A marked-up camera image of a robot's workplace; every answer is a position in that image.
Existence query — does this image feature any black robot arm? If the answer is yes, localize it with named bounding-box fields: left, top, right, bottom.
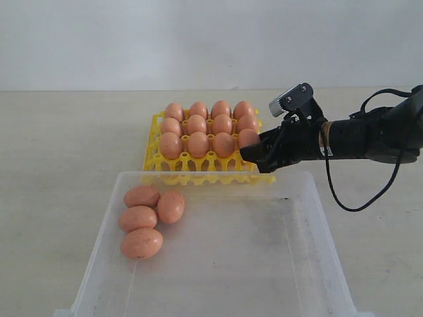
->
left=240, top=83, right=422, bottom=173

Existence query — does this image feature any yellow plastic egg tray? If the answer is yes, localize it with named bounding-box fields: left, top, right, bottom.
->
left=142, top=112, right=276, bottom=186

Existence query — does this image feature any clear plastic bin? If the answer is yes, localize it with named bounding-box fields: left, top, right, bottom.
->
left=55, top=171, right=358, bottom=316

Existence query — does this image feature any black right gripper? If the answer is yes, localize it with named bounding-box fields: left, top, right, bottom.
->
left=239, top=114, right=326, bottom=174

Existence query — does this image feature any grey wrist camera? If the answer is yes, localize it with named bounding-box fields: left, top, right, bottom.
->
left=268, top=83, right=323, bottom=120

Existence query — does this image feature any black cable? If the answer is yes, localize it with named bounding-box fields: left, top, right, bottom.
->
left=322, top=88, right=423, bottom=213

